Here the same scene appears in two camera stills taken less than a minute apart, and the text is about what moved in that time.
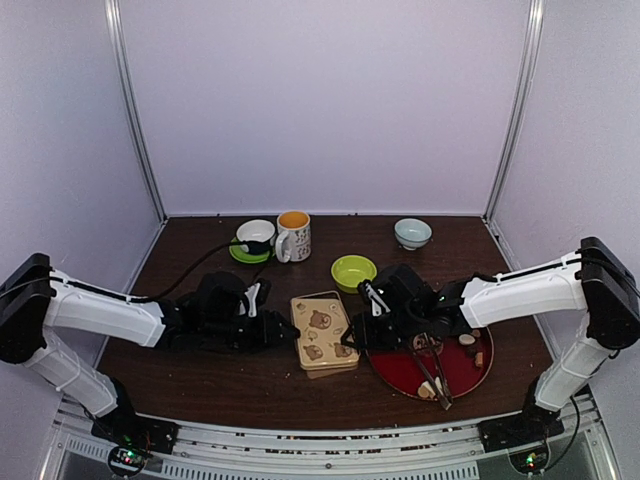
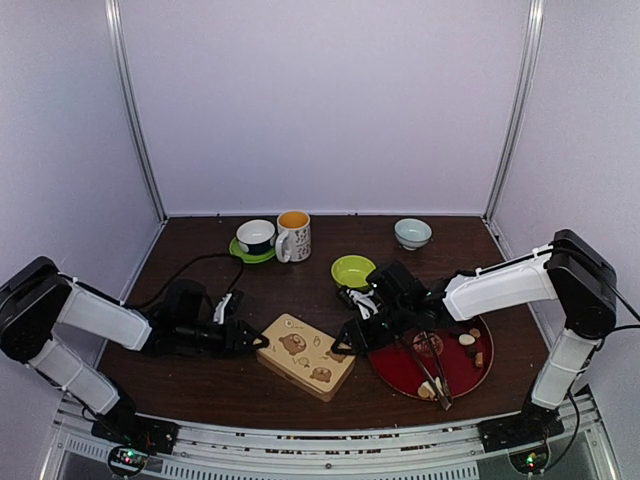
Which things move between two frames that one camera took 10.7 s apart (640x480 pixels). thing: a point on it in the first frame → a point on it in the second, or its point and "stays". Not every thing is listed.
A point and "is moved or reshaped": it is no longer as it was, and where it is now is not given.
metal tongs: [428, 345] stays
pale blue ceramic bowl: [412, 233] stays
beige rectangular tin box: [321, 319] → [308, 362]
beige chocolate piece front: [426, 391] stays
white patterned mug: [293, 238] stays
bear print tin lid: [322, 323] is moved or reshaped
